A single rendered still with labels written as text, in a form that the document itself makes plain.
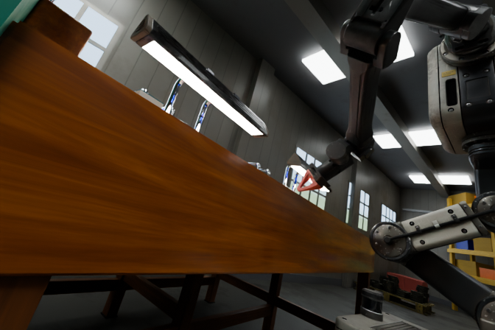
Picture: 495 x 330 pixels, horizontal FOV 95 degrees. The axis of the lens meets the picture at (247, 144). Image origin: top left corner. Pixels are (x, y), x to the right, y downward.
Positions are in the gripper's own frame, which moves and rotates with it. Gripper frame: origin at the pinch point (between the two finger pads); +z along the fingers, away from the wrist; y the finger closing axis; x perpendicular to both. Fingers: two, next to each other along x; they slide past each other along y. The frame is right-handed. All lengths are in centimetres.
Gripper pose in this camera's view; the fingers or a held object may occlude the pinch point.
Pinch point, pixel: (299, 188)
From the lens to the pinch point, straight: 82.8
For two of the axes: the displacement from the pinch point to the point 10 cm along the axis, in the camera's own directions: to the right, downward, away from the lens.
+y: -5.5, -4.3, -7.1
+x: 3.2, 6.8, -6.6
